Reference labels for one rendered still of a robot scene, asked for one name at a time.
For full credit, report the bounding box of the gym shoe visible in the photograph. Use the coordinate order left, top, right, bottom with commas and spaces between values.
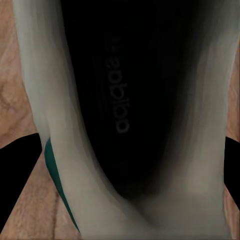
12, 0, 240, 240

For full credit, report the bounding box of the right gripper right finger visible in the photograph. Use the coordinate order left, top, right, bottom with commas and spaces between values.
224, 136, 240, 209

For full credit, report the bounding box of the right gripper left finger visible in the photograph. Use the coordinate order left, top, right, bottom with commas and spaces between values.
0, 133, 42, 233

